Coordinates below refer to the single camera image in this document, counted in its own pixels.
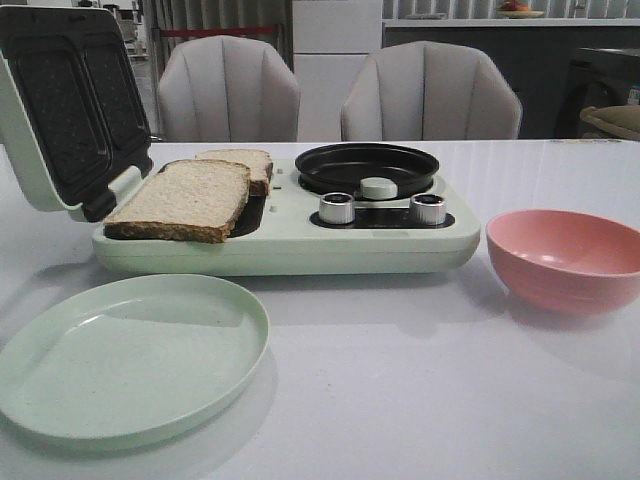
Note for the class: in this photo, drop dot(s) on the bread slice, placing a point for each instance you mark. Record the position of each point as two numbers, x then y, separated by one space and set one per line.
258 161
188 200

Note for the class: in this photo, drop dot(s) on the pink plastic bowl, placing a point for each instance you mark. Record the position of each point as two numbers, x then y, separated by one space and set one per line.
565 261

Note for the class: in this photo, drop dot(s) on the mint green sandwich maker lid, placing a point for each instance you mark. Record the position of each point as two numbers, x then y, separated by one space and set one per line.
72 121

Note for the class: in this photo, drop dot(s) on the mint green breakfast maker base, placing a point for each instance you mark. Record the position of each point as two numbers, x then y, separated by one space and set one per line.
288 242

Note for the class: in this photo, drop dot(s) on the left silver control knob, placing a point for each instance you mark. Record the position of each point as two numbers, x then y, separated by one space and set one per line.
336 208

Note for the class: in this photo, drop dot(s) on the silver control knob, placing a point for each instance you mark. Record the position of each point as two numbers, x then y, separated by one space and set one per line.
336 208
427 209

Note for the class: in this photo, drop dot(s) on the black round frying pan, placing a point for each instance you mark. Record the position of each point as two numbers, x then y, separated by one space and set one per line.
341 168

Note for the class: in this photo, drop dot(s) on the right silver control knob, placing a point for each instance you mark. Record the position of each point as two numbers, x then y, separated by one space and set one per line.
427 209

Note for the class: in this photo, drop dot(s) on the right grey upholstered chair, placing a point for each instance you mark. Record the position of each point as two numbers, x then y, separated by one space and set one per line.
430 91

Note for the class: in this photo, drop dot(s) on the grey upholstered chair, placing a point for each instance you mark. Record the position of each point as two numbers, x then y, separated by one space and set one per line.
228 89
430 91

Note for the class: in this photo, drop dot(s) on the left grey upholstered chair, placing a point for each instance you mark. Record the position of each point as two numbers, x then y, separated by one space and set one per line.
228 89

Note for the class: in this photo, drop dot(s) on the white drawer cabinet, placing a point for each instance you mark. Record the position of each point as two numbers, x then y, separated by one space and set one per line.
331 40

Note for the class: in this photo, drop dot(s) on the mint green round plate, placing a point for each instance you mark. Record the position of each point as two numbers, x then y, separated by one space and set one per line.
133 362

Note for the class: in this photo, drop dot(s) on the red barrier belt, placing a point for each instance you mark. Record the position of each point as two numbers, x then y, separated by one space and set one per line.
233 31

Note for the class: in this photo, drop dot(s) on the dark grey sideboard counter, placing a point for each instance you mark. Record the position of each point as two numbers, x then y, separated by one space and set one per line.
556 67

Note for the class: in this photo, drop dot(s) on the fruit plate on counter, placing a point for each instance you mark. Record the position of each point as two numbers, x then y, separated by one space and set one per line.
513 9

